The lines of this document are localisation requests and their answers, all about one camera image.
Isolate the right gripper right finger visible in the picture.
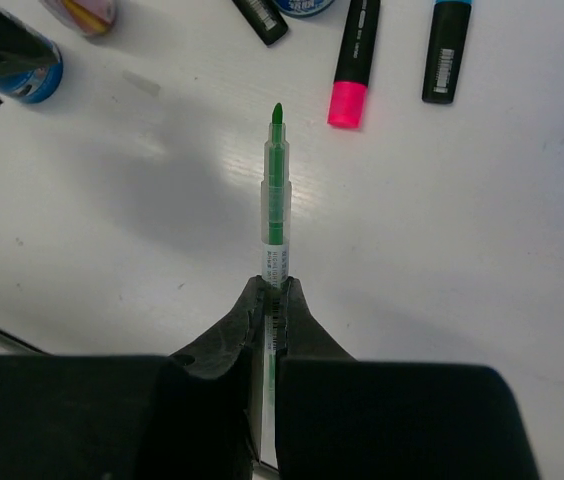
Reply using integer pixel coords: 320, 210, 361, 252
275, 280, 540, 479

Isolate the clear pen cap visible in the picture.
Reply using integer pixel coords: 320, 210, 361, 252
122, 70, 161, 97

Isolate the blue cap black highlighter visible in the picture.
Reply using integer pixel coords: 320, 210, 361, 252
421, 0, 472, 105

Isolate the blue paint jar far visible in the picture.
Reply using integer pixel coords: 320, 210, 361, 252
273, 0, 334, 18

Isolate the green thin highlighter pen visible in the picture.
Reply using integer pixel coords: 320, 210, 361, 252
260, 103, 292, 470

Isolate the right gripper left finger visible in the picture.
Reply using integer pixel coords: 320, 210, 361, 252
0, 277, 264, 479

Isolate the pink cap black highlighter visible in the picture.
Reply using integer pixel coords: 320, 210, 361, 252
327, 0, 381, 129

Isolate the blue paint jar near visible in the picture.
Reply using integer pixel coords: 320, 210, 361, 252
0, 27, 64, 104

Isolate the blue paint jar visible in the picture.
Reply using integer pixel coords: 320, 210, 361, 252
0, 27, 64, 104
273, 0, 334, 18

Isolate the orange cap black highlighter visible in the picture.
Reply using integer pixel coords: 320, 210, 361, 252
233, 0, 289, 47

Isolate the pink lid crayon bottle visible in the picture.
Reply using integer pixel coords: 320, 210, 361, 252
39, 0, 118, 37

